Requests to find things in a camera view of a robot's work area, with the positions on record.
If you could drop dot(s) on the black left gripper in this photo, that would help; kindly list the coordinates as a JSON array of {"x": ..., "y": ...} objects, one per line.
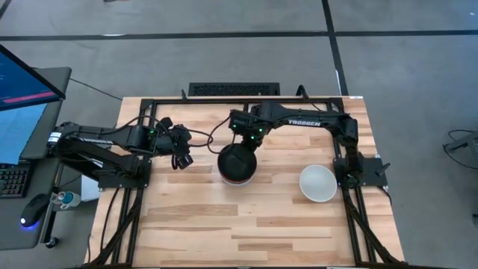
[{"x": 175, "y": 138}]

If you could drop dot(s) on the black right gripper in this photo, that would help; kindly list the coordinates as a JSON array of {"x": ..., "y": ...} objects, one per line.
[{"x": 246, "y": 123}]

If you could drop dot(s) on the black bowl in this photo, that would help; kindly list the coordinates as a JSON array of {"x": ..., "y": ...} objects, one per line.
[{"x": 235, "y": 166}]

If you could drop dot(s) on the red bowl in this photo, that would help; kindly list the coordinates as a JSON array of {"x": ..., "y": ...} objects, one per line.
[{"x": 242, "y": 183}]

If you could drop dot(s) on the white bowl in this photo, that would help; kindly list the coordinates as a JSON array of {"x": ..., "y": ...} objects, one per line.
[{"x": 317, "y": 183}]

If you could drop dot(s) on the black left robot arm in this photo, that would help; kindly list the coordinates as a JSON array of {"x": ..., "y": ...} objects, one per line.
[{"x": 93, "y": 143}]

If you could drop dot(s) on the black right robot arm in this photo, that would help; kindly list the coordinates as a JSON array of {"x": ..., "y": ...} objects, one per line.
[{"x": 302, "y": 116}]

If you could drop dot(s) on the lavender bowl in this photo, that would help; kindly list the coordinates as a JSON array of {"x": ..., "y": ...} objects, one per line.
[{"x": 225, "y": 180}]

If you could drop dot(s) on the white box under table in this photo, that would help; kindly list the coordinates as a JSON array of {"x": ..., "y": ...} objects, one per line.
[{"x": 89, "y": 188}]

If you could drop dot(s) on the bottle with teal cap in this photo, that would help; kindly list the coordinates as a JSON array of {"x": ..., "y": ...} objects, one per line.
[{"x": 69, "y": 199}]

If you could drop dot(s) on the black computer mouse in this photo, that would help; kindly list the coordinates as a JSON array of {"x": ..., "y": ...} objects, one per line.
[{"x": 33, "y": 211}]

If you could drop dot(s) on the computer screen with blue display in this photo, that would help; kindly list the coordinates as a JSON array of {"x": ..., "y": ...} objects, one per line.
[{"x": 18, "y": 130}]

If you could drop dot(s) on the black keyboard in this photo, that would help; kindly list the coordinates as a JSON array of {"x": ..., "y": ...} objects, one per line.
[{"x": 13, "y": 181}]

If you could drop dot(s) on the tilted computer monitor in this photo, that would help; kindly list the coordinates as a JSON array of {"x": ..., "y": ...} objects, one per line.
[{"x": 22, "y": 82}]

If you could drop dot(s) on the grey side desk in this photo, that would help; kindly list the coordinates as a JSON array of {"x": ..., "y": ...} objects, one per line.
[{"x": 11, "y": 231}]

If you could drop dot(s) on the black aluminium table frame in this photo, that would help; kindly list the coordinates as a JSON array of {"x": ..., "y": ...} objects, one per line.
[{"x": 147, "y": 209}]

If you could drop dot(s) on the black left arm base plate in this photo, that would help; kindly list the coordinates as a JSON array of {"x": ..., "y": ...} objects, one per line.
[{"x": 119, "y": 181}]

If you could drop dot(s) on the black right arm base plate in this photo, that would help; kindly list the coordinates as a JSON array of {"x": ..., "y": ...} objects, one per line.
[{"x": 373, "y": 170}]

